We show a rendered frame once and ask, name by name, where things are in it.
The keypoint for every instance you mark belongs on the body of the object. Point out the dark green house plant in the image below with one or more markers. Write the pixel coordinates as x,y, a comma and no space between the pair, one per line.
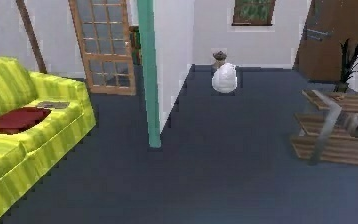
350,63

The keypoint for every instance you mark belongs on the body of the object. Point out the brown wooden door frame post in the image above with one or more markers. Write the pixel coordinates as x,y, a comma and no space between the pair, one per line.
32,36

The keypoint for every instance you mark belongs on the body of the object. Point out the yellow-green striped sofa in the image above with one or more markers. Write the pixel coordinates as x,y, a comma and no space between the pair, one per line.
50,130

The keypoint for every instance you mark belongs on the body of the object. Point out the dark red cushion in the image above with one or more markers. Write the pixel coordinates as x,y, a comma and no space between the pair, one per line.
17,120

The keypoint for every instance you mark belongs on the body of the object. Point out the wooden glass-paned door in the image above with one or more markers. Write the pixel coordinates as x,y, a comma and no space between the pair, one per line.
103,46

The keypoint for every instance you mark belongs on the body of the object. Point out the wooden slatted shelf table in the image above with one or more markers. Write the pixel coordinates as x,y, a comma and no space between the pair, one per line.
337,130

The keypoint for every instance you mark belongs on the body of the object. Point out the brown wooden room door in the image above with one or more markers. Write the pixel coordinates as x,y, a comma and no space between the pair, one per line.
327,46

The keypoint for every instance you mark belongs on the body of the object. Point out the white round bag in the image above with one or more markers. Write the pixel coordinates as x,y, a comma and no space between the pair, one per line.
224,78

